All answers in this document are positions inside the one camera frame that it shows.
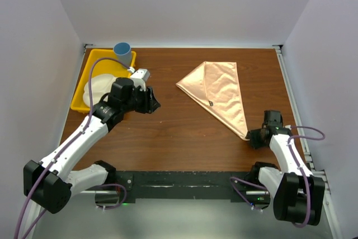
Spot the white divided plate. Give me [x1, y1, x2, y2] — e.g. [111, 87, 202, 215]
[82, 74, 116, 107]

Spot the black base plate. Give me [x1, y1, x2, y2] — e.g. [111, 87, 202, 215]
[95, 171, 270, 208]

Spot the blue plastic cup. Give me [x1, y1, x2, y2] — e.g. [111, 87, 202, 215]
[113, 42, 132, 65]

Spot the yellow plastic tray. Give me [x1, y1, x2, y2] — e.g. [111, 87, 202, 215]
[70, 49, 131, 113]

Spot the peach cloth napkin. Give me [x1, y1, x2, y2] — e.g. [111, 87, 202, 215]
[176, 62, 248, 140]

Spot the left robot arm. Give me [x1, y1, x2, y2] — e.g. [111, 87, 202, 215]
[23, 75, 160, 214]

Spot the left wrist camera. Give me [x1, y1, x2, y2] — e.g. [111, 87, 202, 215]
[130, 68, 150, 91]

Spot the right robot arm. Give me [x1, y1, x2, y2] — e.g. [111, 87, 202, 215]
[246, 110, 325, 227]

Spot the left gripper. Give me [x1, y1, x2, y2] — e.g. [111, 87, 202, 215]
[122, 84, 160, 114]

